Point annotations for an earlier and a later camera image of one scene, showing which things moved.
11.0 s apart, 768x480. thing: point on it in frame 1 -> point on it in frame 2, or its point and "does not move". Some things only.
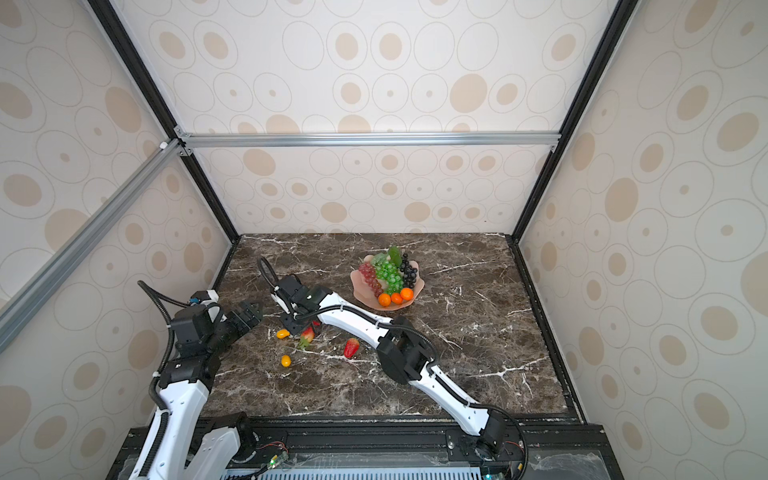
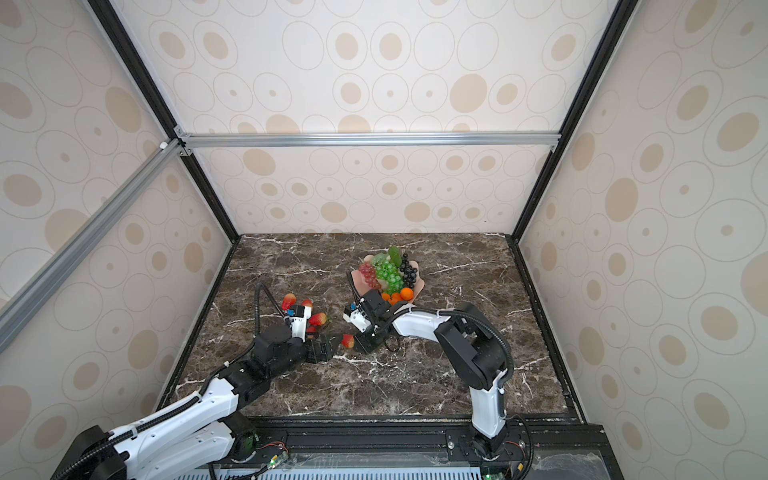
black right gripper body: x=290 y=321 -> x=369 y=338
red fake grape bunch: x=367 y=269 does not move
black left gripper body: x=232 y=327 -> x=309 y=353
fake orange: x=406 y=293 does not move
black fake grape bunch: x=409 y=273 does not move
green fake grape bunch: x=389 y=269 does not move
